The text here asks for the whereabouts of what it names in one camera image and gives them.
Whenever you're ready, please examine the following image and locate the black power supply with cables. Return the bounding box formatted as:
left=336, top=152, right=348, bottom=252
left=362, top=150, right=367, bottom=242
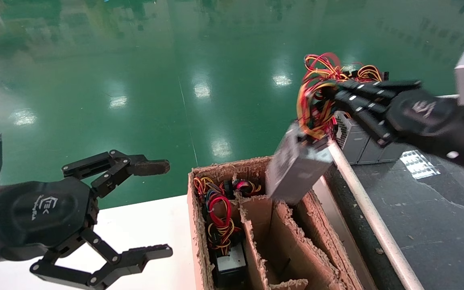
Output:
left=194, top=176, right=249, bottom=288

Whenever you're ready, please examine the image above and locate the grey power supply with cables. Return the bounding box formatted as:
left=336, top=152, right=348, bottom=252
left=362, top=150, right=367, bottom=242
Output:
left=334, top=111, right=370, bottom=165
left=265, top=52, right=341, bottom=206
left=377, top=139, right=408, bottom=163
left=357, top=135, right=386, bottom=164

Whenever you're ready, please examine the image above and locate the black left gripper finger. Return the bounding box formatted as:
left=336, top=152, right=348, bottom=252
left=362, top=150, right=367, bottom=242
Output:
left=62, top=150, right=171, bottom=199
left=30, top=228, right=174, bottom=290

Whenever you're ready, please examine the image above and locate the coiled red yellow cable bundle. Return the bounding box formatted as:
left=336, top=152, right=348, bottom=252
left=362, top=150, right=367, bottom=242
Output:
left=232, top=179, right=263, bottom=198

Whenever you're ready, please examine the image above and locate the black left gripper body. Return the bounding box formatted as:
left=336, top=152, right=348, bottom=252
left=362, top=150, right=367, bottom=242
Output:
left=0, top=177, right=99, bottom=266

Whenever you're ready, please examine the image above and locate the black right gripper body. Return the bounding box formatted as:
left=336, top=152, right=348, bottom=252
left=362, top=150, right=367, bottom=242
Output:
left=385, top=89, right=464, bottom=176

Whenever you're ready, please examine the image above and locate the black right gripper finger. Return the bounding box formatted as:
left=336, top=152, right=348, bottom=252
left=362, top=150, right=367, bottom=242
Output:
left=331, top=92, right=398, bottom=147
left=323, top=79, right=423, bottom=101

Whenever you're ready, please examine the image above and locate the worn cardboard divider box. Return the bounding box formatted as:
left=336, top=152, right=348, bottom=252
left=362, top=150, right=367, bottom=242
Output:
left=187, top=156, right=363, bottom=290

